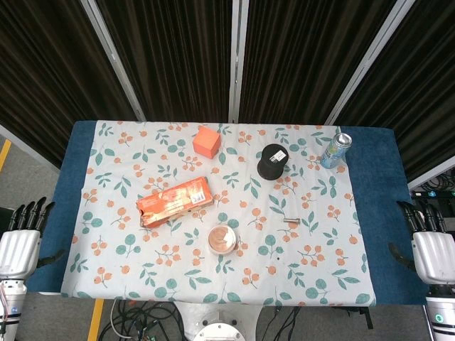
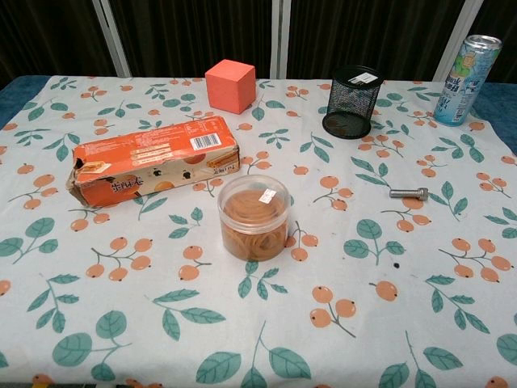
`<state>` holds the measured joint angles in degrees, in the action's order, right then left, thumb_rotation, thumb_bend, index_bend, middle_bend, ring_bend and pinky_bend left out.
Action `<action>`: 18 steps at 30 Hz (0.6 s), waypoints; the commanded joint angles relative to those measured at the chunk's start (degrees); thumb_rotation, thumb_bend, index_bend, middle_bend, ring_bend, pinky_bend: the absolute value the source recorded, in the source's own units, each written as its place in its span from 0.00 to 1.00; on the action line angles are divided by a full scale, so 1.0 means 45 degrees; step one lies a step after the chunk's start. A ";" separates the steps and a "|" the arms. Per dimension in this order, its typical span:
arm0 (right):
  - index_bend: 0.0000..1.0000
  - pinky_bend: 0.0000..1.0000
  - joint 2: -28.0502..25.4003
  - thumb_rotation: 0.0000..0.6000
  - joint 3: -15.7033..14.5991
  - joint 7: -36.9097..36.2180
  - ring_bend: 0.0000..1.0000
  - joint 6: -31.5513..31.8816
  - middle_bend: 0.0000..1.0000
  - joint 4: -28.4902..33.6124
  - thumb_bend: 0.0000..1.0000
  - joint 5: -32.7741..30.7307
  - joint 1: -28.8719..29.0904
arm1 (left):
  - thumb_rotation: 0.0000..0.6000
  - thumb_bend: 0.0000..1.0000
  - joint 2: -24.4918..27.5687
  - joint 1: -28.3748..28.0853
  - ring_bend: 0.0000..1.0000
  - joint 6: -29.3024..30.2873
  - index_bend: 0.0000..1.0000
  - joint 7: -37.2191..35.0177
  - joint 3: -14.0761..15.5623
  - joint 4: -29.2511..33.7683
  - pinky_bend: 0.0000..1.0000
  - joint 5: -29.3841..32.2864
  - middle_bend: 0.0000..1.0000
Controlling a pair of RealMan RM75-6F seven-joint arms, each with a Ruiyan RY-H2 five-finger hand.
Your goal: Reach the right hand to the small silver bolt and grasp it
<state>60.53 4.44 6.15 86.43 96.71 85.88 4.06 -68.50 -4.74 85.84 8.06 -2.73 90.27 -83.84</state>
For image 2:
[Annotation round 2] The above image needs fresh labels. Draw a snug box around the orange biscuit carton box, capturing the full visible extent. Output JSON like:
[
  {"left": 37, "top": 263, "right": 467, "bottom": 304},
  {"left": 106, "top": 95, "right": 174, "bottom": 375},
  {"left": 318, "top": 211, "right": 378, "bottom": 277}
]
[{"left": 65, "top": 116, "right": 242, "bottom": 209}]

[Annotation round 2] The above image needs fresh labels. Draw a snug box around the black mesh pen holder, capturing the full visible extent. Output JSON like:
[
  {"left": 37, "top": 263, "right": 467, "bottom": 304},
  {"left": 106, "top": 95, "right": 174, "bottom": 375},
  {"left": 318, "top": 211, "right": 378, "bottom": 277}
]
[{"left": 322, "top": 65, "right": 385, "bottom": 140}]

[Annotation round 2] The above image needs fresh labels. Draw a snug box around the orange foam cube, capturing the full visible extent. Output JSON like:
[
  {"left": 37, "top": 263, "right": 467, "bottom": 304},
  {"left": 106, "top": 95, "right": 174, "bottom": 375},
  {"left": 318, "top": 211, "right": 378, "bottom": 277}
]
[{"left": 204, "top": 58, "right": 257, "bottom": 116}]

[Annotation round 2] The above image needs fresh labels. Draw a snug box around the white frame post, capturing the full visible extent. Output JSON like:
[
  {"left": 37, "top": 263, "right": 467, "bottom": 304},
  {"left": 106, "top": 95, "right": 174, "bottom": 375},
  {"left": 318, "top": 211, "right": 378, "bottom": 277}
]
[
  {"left": 90, "top": 0, "right": 133, "bottom": 78},
  {"left": 270, "top": 0, "right": 292, "bottom": 79},
  {"left": 432, "top": 0, "right": 486, "bottom": 82}
]

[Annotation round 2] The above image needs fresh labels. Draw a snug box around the light blue drink can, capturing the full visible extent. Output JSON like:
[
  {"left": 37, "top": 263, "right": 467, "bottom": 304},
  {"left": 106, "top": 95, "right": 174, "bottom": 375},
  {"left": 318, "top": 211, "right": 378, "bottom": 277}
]
[{"left": 433, "top": 34, "right": 503, "bottom": 129}]

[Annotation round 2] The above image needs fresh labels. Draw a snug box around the dark pleated curtain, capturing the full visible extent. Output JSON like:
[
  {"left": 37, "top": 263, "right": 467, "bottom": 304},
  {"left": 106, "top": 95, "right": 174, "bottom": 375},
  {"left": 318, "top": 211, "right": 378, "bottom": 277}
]
[{"left": 0, "top": 0, "right": 517, "bottom": 86}]

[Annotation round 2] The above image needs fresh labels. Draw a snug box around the clear jar of rubber bands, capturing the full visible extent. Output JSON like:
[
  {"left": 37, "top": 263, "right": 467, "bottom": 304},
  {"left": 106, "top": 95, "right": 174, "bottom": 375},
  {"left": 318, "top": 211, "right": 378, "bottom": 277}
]
[{"left": 216, "top": 174, "right": 292, "bottom": 263}]

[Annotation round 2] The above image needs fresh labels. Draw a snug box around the silver metal bolt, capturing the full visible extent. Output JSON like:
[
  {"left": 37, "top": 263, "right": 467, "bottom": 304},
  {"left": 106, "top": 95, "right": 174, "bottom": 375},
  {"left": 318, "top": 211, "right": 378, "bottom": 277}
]
[{"left": 389, "top": 187, "right": 430, "bottom": 200}]

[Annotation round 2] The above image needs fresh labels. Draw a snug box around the floral orange fruit tablecloth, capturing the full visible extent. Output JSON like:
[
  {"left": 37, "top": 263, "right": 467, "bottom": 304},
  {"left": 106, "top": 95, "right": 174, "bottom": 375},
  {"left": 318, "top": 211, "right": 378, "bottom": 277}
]
[{"left": 0, "top": 74, "right": 517, "bottom": 388}]

